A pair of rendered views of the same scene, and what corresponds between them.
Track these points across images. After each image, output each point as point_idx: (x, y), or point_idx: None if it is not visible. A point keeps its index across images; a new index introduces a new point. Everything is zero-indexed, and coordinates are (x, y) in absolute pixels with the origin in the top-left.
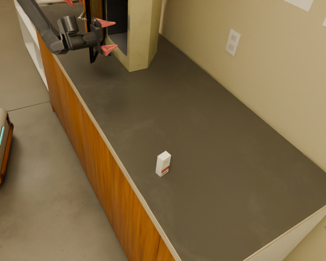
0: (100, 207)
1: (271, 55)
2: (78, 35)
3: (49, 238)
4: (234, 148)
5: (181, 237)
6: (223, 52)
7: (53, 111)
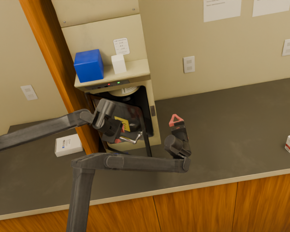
0: None
1: (224, 51)
2: (183, 142)
3: None
4: (268, 107)
5: None
6: (182, 75)
7: None
